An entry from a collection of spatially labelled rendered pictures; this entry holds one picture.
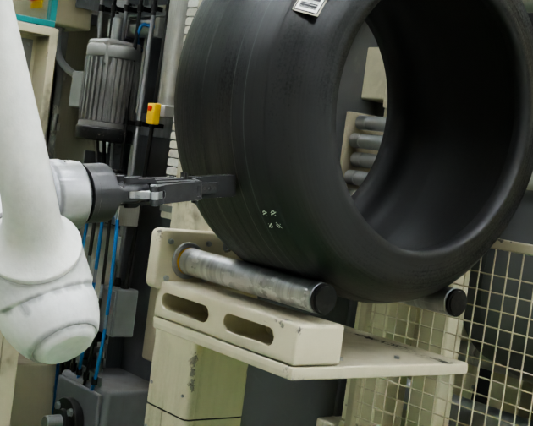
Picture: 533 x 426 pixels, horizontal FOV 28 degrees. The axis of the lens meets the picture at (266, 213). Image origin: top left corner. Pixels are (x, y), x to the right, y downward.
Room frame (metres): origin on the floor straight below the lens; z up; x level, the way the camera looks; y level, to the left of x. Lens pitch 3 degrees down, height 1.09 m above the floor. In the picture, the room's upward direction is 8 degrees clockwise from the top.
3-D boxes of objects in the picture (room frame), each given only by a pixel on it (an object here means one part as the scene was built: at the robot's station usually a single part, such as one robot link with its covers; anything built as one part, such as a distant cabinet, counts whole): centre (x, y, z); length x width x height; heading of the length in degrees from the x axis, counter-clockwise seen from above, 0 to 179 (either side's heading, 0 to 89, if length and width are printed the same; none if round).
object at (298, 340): (1.61, 0.01, 0.84); 0.36 x 0.09 x 0.06; 39
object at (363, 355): (1.70, -0.09, 0.80); 0.37 x 0.36 x 0.02; 129
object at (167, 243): (1.84, 0.02, 0.90); 0.40 x 0.03 x 0.10; 129
